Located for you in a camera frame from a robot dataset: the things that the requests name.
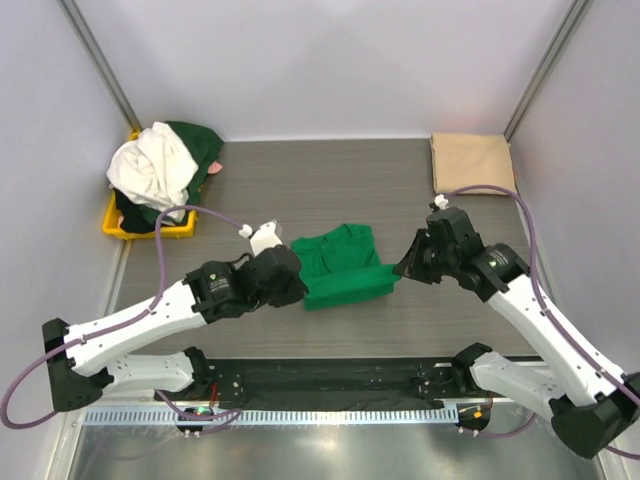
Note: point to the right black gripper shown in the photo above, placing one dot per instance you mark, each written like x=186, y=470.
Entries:
x=411, y=266

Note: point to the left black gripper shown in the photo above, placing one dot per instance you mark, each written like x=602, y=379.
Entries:
x=296, y=290

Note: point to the bright green t-shirt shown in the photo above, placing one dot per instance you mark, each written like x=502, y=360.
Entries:
x=343, y=267

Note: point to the yellow plastic bin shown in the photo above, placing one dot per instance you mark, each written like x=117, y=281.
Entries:
x=126, y=220

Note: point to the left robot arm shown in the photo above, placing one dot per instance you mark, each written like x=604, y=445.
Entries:
x=98, y=358

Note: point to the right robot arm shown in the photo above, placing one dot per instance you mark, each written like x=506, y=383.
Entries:
x=508, y=287

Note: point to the folded beige t-shirt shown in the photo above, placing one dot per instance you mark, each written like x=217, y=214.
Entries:
x=463, y=160

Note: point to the pink garment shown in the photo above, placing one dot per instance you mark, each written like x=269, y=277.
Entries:
x=214, y=168

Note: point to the dark green t-shirt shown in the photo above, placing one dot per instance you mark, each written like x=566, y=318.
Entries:
x=208, y=149

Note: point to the white t-shirt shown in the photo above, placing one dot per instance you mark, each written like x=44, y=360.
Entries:
x=155, y=169

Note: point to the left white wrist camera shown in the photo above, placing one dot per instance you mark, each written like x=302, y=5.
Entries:
x=266, y=236

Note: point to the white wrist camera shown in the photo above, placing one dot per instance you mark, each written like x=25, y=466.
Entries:
x=266, y=236
x=439, y=203

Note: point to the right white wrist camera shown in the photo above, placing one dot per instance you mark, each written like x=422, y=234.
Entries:
x=439, y=203

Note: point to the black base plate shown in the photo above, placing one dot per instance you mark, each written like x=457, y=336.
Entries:
x=328, y=385

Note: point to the aluminium front rail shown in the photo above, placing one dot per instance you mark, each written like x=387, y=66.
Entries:
x=491, y=372

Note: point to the white slotted cable duct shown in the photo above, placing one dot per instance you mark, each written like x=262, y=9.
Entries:
x=164, y=416

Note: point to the right aluminium frame post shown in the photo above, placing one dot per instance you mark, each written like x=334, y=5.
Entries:
x=570, y=23

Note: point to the aluminium frame post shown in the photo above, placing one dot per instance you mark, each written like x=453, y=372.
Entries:
x=89, y=42
x=570, y=23

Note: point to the left aluminium frame post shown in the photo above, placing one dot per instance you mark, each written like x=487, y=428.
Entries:
x=89, y=42

